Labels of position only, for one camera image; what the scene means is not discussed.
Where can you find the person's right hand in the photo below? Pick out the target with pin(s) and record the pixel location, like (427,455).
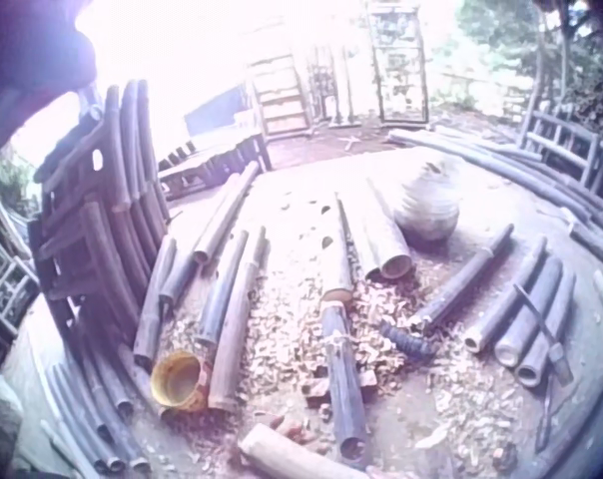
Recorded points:
(381,473)

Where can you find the person's left hand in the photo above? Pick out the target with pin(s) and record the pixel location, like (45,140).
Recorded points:
(297,432)

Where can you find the person's left fingers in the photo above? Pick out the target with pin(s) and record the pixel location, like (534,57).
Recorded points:
(301,433)

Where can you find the pale short bamboo section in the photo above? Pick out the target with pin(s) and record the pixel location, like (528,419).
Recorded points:
(286,456)

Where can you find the reddish wooden block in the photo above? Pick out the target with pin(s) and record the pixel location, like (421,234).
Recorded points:
(315,386)

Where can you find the heap of wood chips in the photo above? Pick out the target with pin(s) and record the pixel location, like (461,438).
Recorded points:
(291,329)

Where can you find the brown split bamboo pole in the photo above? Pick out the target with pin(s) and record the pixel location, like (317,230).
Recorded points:
(234,329)

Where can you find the yellow plastic cup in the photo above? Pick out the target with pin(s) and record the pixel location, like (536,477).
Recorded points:
(177,381)

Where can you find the grey bamboo pole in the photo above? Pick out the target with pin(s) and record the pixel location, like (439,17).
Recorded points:
(154,304)
(224,289)
(179,277)

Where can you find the bamboo pole with holes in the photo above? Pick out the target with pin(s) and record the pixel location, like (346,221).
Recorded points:
(329,254)

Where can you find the slim pale bamboo pole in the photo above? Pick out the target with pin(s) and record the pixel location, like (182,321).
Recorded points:
(359,239)

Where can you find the pile of thin bamboo poles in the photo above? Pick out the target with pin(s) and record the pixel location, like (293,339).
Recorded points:
(97,414)

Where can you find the pale wide bamboo section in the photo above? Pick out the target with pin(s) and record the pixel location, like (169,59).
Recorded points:
(389,239)

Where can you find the long pale bamboo pole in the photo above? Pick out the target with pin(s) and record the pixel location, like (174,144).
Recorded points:
(226,214)

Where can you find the thin dark hand tool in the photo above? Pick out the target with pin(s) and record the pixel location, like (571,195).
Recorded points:
(546,409)

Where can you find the low bamboo bench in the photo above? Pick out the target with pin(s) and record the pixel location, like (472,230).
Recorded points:
(206,162)

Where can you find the stack of bamboo frames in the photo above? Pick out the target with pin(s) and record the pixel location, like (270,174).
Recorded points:
(107,209)

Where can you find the blue tarp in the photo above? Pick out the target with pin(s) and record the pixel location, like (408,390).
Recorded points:
(214,112)

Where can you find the pile of long bamboo poles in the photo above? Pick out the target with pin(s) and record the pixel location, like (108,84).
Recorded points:
(521,169)

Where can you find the upright bamboo posts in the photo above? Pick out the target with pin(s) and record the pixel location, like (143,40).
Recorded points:
(331,85)

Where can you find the tall bamboo shelf rack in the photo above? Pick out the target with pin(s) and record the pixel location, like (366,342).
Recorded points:
(399,65)

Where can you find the bamboo chair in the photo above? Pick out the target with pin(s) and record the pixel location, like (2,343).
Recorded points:
(566,140)

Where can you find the dark overhead cover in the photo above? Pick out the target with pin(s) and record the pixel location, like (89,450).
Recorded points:
(27,60)

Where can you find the bamboo lattice frame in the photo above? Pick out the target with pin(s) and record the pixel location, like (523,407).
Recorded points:
(4,284)

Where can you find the bamboo ladder frame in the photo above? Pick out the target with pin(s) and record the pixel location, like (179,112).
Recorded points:
(281,95)

